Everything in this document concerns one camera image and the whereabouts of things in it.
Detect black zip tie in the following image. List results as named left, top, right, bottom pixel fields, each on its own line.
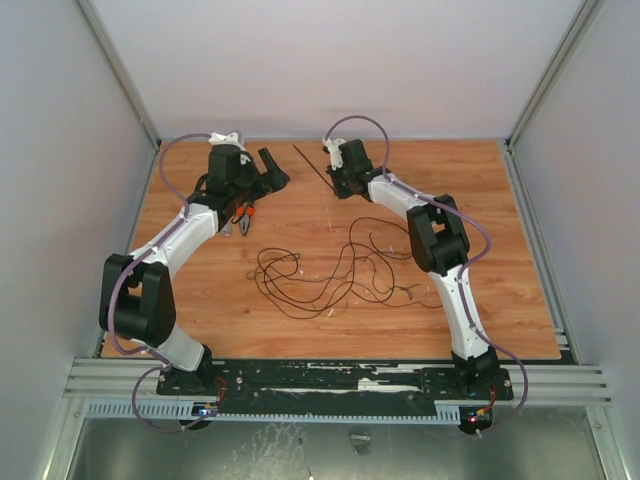
left=292, top=144, right=333, bottom=191

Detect long black wire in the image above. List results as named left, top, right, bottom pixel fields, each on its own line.
left=247, top=244, right=401, bottom=321
left=262, top=216, right=419, bottom=307

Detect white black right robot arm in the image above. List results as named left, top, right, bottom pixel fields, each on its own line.
left=323, top=139, right=500, bottom=398

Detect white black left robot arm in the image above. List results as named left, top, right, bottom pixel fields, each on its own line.
left=99, top=140, right=290, bottom=395

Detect orange black pliers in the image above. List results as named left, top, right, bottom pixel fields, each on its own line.
left=232, top=200, right=255, bottom=236

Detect silver adjustable wrench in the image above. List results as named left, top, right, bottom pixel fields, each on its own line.
left=221, top=223, right=232, bottom=237

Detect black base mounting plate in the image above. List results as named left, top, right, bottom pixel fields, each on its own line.
left=156, top=360, right=514, bottom=417

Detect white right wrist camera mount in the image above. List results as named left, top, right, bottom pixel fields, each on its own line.
left=322, top=138, right=346, bottom=170

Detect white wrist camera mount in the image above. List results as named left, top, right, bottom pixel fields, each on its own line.
left=322, top=138, right=346, bottom=170
left=208, top=130, right=252, bottom=165

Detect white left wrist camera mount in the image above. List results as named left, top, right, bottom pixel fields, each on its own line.
left=208, top=130, right=252, bottom=165

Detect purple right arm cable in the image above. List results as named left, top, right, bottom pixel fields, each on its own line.
left=324, top=114, right=530, bottom=436

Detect grey slotted cable duct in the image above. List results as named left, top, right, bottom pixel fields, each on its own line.
left=82, top=398, right=461, bottom=425

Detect aluminium frame rail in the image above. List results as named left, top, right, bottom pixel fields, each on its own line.
left=499, top=1, right=612, bottom=406

